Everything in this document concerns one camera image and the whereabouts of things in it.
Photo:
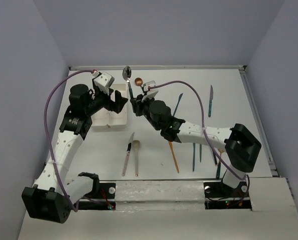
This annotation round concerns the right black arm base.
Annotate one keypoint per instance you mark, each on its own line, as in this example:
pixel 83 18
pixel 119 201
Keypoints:
pixel 219 196

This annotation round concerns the orange plastic knife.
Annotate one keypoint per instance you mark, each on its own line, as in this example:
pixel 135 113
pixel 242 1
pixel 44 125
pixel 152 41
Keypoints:
pixel 174 157

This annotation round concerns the white utensil tray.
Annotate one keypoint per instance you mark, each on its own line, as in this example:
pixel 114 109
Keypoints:
pixel 118 120
pixel 100 120

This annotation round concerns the blue plastic knife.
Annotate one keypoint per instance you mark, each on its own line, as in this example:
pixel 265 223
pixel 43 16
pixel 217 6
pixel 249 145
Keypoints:
pixel 178 102

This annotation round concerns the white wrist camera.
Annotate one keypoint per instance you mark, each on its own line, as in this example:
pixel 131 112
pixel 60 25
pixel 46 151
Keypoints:
pixel 149 92
pixel 103 81

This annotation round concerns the white right utensil tray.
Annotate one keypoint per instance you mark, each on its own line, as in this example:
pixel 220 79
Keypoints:
pixel 118 120

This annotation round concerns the gold spoon teal handle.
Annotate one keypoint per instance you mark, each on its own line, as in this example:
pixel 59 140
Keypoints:
pixel 219 166

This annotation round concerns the beige plastic spoon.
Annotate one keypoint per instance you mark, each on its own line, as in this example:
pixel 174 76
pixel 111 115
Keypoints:
pixel 136 147

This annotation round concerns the steel knife green handle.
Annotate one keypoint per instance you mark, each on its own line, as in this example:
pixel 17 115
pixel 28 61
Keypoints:
pixel 210 101

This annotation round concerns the teal plastic knife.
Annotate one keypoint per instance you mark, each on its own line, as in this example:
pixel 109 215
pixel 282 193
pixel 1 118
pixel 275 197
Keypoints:
pixel 193 157

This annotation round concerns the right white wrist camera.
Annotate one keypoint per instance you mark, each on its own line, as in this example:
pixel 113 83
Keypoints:
pixel 149 92

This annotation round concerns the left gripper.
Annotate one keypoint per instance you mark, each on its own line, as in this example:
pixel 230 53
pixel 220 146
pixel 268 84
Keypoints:
pixel 116 106

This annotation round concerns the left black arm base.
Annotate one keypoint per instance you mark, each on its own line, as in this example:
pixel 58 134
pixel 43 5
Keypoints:
pixel 102 200

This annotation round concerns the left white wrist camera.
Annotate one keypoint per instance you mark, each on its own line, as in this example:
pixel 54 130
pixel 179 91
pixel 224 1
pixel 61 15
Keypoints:
pixel 103 81

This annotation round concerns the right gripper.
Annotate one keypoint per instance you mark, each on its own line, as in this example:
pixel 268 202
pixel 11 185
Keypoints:
pixel 138 105

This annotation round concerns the teal plastic spoon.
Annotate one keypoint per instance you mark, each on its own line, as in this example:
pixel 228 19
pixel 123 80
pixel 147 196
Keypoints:
pixel 200 153

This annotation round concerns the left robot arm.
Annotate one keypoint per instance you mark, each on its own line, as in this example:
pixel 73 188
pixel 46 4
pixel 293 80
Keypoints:
pixel 49 199

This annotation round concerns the black spoon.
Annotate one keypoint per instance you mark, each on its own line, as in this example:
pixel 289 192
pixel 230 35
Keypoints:
pixel 215 158

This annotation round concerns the silver spoon green handle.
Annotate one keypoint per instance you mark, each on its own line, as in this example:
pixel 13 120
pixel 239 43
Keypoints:
pixel 126 74

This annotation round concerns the steel knife pink handle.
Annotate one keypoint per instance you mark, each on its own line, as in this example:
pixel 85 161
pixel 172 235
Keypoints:
pixel 127 154

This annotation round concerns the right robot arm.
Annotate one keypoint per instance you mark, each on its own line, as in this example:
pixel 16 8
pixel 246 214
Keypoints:
pixel 241 146

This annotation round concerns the white left utensil tray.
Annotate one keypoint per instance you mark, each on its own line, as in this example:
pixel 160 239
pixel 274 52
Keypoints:
pixel 100 120

